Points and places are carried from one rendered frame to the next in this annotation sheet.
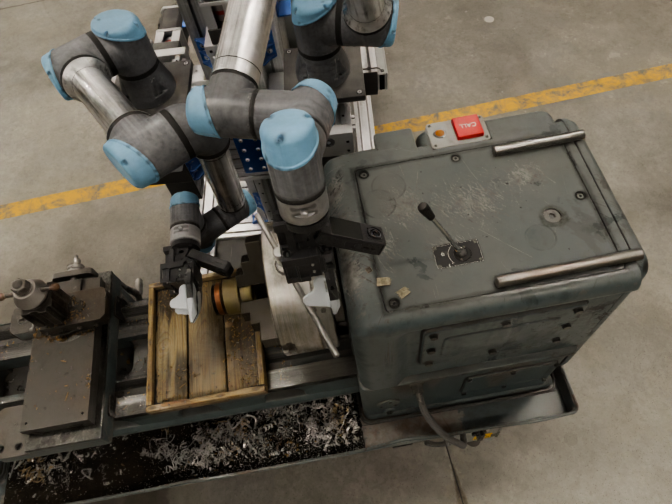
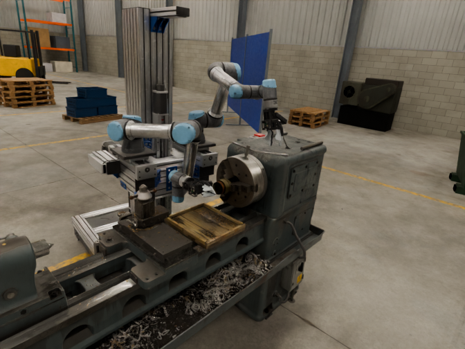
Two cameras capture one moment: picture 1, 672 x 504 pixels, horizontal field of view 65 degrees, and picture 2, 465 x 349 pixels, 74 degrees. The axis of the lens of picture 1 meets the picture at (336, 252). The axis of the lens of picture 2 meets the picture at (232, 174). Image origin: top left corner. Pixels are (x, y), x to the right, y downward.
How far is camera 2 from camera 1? 1.61 m
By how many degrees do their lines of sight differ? 52
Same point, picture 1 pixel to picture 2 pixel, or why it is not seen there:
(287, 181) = (273, 91)
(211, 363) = (216, 228)
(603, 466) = (336, 286)
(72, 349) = (159, 229)
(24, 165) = not seen: outside the picture
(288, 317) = (254, 172)
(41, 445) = (172, 263)
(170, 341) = (192, 228)
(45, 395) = (162, 242)
